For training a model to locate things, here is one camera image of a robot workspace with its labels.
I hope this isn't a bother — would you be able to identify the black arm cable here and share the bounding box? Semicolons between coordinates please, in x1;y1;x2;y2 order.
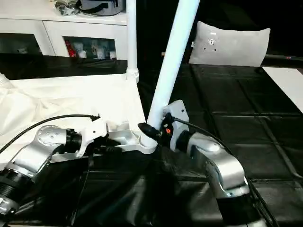
169;116;281;227
0;113;100;155

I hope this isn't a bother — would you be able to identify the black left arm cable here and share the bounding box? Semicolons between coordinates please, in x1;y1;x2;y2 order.
0;113;100;155

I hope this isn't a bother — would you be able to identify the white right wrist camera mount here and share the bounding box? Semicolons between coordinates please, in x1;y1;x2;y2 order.
162;99;190;151

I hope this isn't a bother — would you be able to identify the grey printed cushion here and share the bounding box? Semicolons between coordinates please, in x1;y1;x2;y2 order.
188;20;272;68

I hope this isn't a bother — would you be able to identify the black work mat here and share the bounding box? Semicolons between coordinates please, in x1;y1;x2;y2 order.
0;53;303;227

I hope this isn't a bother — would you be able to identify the black sofa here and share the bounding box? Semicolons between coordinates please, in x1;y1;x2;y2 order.
127;0;303;68

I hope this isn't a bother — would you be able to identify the white glass-door cabinet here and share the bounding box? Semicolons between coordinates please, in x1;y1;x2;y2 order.
0;0;130;60

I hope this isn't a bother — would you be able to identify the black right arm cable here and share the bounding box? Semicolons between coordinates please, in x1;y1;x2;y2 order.
169;116;281;227

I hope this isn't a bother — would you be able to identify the white plastic table top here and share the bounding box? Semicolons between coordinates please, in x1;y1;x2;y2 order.
0;73;159;164

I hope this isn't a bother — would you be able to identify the white flat panel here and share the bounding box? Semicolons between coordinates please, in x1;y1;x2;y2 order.
261;66;303;103

